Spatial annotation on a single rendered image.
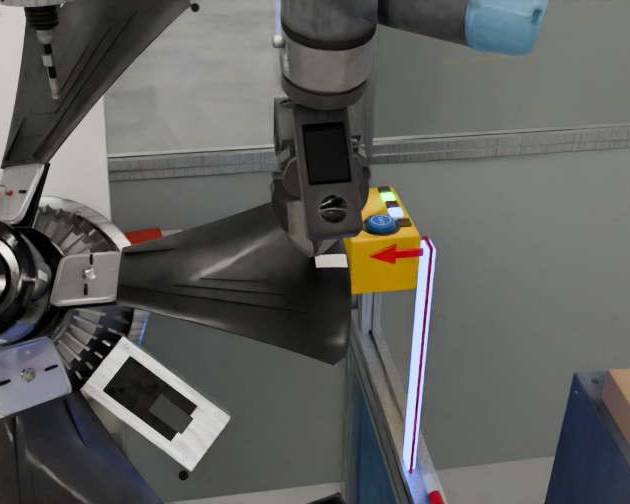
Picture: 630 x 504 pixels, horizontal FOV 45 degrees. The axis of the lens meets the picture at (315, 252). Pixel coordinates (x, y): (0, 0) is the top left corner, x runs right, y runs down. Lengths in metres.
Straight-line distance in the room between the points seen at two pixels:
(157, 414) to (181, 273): 0.18
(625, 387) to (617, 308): 1.08
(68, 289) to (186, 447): 0.22
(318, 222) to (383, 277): 0.47
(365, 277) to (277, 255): 0.32
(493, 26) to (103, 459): 0.54
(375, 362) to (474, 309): 0.68
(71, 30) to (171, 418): 0.43
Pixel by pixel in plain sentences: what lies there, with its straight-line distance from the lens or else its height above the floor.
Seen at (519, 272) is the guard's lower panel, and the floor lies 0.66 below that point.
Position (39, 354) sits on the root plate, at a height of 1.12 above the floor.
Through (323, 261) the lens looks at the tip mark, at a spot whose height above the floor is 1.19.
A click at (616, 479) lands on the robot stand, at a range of 0.90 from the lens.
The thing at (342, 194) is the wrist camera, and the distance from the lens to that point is 0.62.
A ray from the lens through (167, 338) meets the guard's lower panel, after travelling 1.71.
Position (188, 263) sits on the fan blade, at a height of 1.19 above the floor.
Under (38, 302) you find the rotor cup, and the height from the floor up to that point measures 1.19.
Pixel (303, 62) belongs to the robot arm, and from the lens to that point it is 0.60.
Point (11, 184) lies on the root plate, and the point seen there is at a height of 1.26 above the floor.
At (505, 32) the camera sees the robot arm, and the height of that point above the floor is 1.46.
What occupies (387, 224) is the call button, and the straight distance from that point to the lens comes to 1.06.
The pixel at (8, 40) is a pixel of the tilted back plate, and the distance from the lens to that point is 1.12.
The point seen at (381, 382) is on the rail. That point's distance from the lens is 1.12.
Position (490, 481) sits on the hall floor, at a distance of 2.20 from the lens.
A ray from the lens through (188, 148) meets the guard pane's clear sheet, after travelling 1.49.
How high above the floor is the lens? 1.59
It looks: 31 degrees down
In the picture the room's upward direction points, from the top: straight up
